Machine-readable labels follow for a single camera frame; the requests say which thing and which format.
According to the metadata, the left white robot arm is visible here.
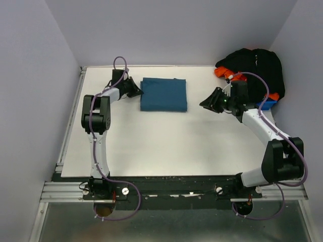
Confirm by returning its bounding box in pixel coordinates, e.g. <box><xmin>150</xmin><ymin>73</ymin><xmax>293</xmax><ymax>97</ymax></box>
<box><xmin>81</xmin><ymin>69</ymin><xmax>143</xmax><ymax>200</ymax></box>

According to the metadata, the blue plastic bin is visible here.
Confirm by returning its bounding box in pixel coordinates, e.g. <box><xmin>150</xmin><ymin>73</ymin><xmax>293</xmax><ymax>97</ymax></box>
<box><xmin>255</xmin><ymin>98</ymin><xmax>277</xmax><ymax>110</ymax></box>

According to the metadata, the black t shirt pile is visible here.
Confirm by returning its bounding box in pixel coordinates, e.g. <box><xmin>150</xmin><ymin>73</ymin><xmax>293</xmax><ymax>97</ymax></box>
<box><xmin>215</xmin><ymin>48</ymin><xmax>285</xmax><ymax>103</ymax></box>

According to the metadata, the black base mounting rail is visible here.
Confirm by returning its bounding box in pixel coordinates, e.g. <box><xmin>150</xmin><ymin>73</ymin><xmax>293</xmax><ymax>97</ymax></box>
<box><xmin>83</xmin><ymin>175</ymin><xmax>262</xmax><ymax>210</ymax></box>

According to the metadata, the orange t shirt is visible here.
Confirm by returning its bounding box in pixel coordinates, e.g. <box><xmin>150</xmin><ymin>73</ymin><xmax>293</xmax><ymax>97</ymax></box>
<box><xmin>214</xmin><ymin>66</ymin><xmax>280</xmax><ymax>101</ymax></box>

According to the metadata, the aluminium table edge rail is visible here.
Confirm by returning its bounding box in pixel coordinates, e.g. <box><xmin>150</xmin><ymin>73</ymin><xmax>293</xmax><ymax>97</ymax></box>
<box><xmin>28</xmin><ymin>66</ymin><xmax>87</xmax><ymax>241</ymax></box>

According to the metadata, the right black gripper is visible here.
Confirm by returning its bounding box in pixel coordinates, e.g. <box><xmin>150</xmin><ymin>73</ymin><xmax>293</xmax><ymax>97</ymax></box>
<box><xmin>199</xmin><ymin>87</ymin><xmax>235</xmax><ymax>114</ymax></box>

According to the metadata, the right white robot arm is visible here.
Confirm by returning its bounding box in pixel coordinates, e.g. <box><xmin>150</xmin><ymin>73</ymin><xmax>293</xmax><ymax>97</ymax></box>
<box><xmin>199</xmin><ymin>81</ymin><xmax>305</xmax><ymax>198</ymax></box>

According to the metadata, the teal blue t shirt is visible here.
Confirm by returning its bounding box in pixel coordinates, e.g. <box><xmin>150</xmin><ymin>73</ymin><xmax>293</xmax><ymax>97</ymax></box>
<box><xmin>140</xmin><ymin>78</ymin><xmax>188</xmax><ymax>112</ymax></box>

